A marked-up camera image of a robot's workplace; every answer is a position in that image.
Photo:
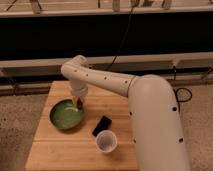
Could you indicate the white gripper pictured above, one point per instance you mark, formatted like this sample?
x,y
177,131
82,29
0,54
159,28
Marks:
x,y
79,90

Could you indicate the dark red pepper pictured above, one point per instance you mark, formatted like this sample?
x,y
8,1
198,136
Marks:
x,y
79,103

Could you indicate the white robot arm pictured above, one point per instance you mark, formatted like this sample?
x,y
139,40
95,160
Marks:
x,y
154,111

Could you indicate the green ceramic bowl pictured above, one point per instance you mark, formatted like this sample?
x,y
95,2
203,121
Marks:
x,y
65,115

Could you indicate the black rectangular phone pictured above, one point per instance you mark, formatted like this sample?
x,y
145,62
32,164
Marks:
x,y
103,124

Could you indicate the white plastic cup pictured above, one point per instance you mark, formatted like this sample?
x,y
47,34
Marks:
x,y
106,141

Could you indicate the white metal rail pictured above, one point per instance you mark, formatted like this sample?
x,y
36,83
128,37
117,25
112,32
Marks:
x,y
121,63

